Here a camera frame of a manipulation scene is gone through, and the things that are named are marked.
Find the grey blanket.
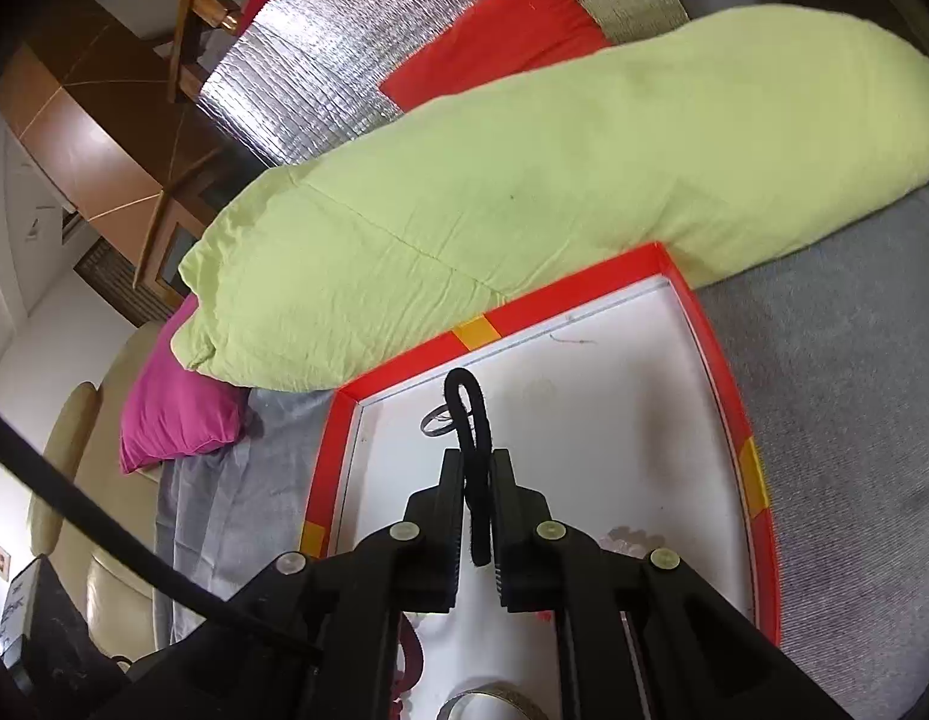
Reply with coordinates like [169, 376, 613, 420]
[153, 176, 929, 720]

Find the red pillow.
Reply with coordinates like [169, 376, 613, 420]
[378, 0, 613, 113]

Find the light green quilt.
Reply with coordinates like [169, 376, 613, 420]
[169, 4, 929, 395]

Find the pale pink bead bracelet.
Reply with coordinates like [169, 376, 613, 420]
[595, 525, 665, 553]

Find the black hair tie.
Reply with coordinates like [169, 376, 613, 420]
[443, 367, 496, 569]

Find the wooden cabinet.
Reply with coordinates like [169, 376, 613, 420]
[130, 150, 265, 298]

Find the red shallow cardboard box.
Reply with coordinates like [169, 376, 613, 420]
[298, 242, 783, 720]

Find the brown louvered door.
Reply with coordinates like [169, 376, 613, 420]
[74, 240, 178, 328]

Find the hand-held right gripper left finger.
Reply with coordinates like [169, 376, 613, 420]
[97, 448, 466, 720]

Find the small silver ring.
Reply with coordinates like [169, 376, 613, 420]
[417, 403, 466, 438]

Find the silver foil insulation board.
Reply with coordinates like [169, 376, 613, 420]
[198, 0, 691, 170]

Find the magenta pillow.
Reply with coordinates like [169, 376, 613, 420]
[119, 292, 250, 475]

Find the dark red hair tie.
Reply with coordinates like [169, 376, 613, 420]
[395, 613, 430, 692]

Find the black cable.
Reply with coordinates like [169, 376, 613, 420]
[0, 403, 320, 655]

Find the shiny metal bangle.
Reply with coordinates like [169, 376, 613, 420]
[434, 682, 545, 720]

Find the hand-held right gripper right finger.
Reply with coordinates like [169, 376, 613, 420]
[490, 448, 848, 720]

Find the beige leather sofa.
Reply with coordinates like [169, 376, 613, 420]
[25, 319, 182, 661]

